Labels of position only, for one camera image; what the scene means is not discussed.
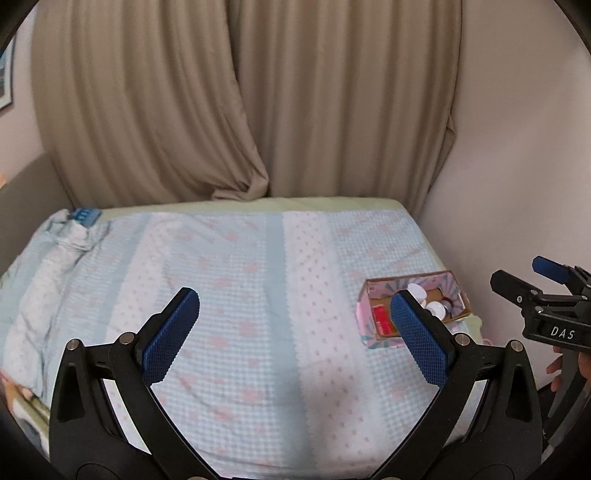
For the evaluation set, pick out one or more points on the red silver small jar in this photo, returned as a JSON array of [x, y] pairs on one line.
[[448, 304]]

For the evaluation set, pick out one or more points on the person's right hand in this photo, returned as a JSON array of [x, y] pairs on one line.
[[557, 368]]

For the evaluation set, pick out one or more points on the red Marubi carton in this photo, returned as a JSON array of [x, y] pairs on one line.
[[383, 322]]

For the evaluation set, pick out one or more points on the beige right curtain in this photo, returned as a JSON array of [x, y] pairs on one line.
[[349, 98]]

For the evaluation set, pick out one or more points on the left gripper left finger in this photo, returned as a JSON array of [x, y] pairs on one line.
[[106, 423]]

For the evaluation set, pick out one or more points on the cardboard box pink lining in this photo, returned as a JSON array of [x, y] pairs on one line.
[[393, 294]]

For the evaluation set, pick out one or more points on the light green jar white lid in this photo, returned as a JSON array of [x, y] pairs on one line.
[[418, 292]]

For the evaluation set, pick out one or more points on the dark green jar white lid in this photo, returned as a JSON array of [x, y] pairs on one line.
[[437, 309]]

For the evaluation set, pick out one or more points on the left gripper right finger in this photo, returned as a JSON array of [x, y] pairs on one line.
[[484, 422]]

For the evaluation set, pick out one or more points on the blue checked floral bedsheet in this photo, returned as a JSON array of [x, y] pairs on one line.
[[275, 379]]

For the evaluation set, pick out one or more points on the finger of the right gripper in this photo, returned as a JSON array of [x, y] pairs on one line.
[[512, 288], [552, 270]]

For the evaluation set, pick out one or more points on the beige curtain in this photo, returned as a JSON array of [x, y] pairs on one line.
[[137, 103], [349, 98]]

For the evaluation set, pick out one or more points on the blue patterned small packet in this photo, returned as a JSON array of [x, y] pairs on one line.
[[86, 217]]

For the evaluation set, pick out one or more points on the framed wall picture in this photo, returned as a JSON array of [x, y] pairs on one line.
[[6, 75]]

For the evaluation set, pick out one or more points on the beige left curtain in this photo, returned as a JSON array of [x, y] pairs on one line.
[[137, 103]]

